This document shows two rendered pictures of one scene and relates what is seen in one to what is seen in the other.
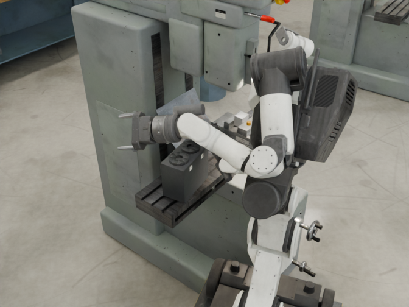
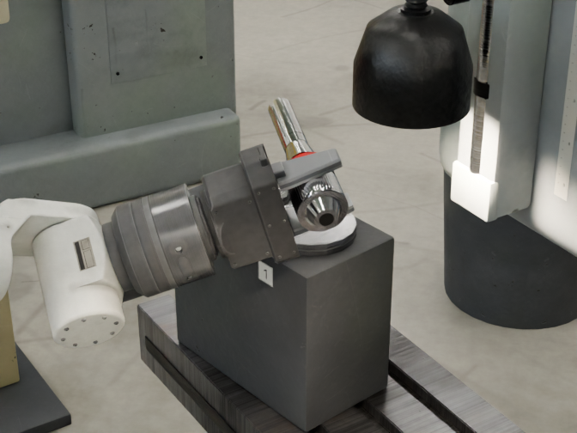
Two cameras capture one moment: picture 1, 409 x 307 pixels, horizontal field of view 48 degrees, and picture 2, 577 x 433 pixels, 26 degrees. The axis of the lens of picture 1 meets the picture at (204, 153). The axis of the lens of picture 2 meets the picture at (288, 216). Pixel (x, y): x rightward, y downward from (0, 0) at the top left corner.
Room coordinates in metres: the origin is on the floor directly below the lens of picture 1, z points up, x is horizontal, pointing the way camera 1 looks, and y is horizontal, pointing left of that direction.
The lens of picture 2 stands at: (2.06, -0.97, 1.75)
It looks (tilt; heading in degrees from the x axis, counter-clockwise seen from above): 29 degrees down; 109
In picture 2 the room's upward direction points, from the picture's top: straight up
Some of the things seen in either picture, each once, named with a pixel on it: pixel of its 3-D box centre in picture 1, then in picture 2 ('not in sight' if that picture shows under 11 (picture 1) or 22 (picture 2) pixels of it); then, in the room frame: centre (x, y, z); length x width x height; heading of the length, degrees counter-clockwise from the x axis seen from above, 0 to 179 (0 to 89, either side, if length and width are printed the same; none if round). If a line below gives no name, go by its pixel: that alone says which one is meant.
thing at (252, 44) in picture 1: (251, 61); (503, 60); (1.94, -0.22, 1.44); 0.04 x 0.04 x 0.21; 51
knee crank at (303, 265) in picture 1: (296, 262); not in sight; (1.57, -0.46, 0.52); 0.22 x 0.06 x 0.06; 51
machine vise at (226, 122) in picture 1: (245, 130); not in sight; (2.07, -0.22, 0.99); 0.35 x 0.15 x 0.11; 51
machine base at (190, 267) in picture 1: (195, 235); not in sight; (2.16, 0.06, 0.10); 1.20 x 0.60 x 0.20; 51
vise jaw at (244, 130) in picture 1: (249, 125); not in sight; (2.06, -0.24, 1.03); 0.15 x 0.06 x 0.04; 141
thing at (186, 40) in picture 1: (199, 40); not in sight; (2.13, 0.02, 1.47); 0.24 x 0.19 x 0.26; 141
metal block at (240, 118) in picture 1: (241, 119); not in sight; (2.09, -0.20, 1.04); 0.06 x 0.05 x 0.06; 141
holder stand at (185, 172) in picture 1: (185, 169); (278, 287); (1.68, 0.09, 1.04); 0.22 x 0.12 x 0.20; 150
